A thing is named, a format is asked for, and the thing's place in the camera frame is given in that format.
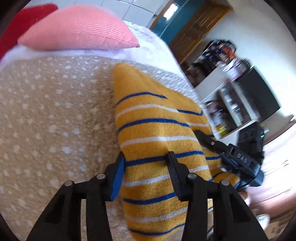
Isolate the red embroidered pillow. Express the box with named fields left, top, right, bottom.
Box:
left=1, top=3, right=58, bottom=59

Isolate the yellow jar on shelf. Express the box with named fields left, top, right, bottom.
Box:
left=216, top=125, right=228, bottom=137

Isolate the brown wooden door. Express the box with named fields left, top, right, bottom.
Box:
left=149, top=1, right=233, bottom=65

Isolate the white glossy wardrobe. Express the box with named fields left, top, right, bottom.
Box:
left=26, top=0, right=168, bottom=28

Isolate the person's right hand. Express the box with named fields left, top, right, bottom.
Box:
left=239, top=191, right=270, bottom=231

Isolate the white shelf unit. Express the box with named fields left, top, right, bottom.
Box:
left=195, top=68, right=259, bottom=145

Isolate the beige spotted quilt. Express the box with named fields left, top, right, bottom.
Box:
left=0, top=55, right=202, bottom=241

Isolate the shoe rack with clothes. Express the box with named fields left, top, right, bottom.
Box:
left=185, top=39, right=236, bottom=88

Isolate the yellow striped knit sweater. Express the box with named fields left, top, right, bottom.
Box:
left=113, top=63, right=240, bottom=240

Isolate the white pink bed sheet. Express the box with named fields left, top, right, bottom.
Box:
left=1, top=21, right=184, bottom=77

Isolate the black television screen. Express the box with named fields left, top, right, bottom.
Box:
left=236, top=67, right=280, bottom=123

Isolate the pink ribbed cushion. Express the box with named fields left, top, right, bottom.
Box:
left=18, top=5, right=139, bottom=51

